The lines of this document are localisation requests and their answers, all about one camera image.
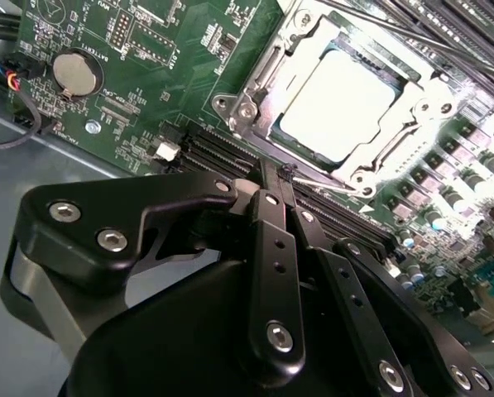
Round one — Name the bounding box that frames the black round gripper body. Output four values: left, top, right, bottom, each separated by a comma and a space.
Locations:
65, 256, 381, 397

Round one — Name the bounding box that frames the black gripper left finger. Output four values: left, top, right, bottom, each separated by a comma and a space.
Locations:
16, 158, 308, 385

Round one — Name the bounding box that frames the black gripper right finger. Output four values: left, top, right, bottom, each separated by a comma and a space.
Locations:
278, 163, 494, 397

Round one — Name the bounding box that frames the silver CPU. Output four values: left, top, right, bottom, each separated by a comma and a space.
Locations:
269, 39, 424, 170

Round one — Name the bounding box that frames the metal socket cover frame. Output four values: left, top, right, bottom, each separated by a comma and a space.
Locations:
229, 0, 463, 195

